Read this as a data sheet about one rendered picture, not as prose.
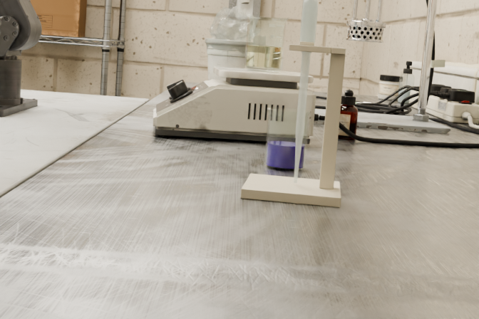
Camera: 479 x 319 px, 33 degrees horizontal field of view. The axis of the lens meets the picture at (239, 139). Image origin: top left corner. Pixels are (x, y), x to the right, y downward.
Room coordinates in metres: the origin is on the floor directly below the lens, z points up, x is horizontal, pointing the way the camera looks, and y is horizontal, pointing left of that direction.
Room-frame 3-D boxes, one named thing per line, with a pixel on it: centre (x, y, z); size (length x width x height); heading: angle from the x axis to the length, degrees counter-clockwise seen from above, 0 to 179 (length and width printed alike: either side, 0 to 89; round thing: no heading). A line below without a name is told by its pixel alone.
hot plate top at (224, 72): (1.06, -0.02, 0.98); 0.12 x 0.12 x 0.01; 6
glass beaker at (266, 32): (1.06, -0.03, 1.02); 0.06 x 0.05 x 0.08; 46
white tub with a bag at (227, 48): (2.13, 0.04, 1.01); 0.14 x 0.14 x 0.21
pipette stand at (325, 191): (0.67, -0.05, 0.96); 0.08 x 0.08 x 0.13; 84
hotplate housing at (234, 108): (1.06, 0.00, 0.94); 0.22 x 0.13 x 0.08; 96
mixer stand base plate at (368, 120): (1.41, -0.19, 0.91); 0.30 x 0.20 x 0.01; 90
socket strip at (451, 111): (1.73, -0.42, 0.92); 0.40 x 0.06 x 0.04; 0
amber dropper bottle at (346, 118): (1.13, -0.15, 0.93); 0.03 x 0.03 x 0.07
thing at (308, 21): (0.67, -0.05, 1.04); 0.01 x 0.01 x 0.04; 84
